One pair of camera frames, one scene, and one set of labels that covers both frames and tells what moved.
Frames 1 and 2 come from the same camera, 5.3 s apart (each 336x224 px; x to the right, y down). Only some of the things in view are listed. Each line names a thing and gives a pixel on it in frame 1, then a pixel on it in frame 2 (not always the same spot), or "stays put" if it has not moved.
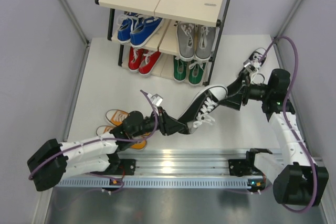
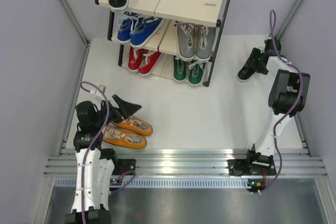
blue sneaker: (146, 27) stays put
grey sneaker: (205, 37) stays put
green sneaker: (179, 69) stays put
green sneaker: (196, 71) stays put
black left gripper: (168, 125) to (127, 108)
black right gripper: (234, 102) to (256, 53)
